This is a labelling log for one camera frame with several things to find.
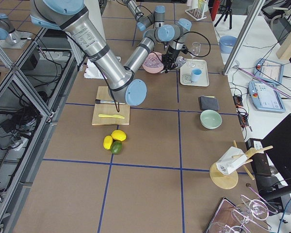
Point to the black camera tripod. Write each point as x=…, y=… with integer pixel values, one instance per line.
x=226, y=11

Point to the wooden stand with round base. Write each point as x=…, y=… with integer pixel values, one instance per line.
x=231, y=180

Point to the black monitor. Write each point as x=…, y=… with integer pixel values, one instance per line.
x=280, y=155

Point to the clear wine glass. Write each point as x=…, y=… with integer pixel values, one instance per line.
x=194, y=52

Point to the pile of clear ice cubes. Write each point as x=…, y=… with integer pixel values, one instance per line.
x=153, y=61

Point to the metal ice scoop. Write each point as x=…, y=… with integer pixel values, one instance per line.
x=178, y=61

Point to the steel cylinder muddler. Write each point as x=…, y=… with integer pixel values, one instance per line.
x=98, y=101

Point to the wine glasses on dark tray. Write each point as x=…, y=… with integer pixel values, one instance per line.
x=249, y=216

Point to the cream bear tray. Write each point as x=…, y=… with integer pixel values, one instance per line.
x=185, y=74

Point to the whole yellow lemon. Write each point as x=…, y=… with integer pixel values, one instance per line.
x=119, y=135

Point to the green lime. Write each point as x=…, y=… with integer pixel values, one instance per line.
x=116, y=147

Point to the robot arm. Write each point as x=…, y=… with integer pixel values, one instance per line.
x=155, y=18
x=72, y=16

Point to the white wire rack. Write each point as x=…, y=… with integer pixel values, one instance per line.
x=197, y=9

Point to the green bowl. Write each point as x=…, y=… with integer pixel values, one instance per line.
x=210, y=119

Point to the light blue plastic cup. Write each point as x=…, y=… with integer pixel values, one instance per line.
x=195, y=74

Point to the yellow plastic knife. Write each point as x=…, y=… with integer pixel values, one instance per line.
x=111, y=116

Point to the white carton on stand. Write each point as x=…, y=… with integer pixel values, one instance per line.
x=231, y=160

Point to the pink bowl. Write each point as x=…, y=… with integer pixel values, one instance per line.
x=153, y=70

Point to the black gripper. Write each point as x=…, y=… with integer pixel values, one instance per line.
x=171, y=53

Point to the grey folded cloth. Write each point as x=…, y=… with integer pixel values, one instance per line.
x=208, y=103

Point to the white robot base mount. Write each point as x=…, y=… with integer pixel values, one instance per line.
x=92, y=72

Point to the aluminium frame post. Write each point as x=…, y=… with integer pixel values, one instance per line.
x=254, y=12

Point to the blue bowl at back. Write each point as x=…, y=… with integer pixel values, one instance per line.
x=226, y=43

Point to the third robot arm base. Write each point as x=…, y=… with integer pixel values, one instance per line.
x=10, y=38

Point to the teach pendant tablet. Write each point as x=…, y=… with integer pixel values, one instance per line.
x=265, y=98
x=269, y=71

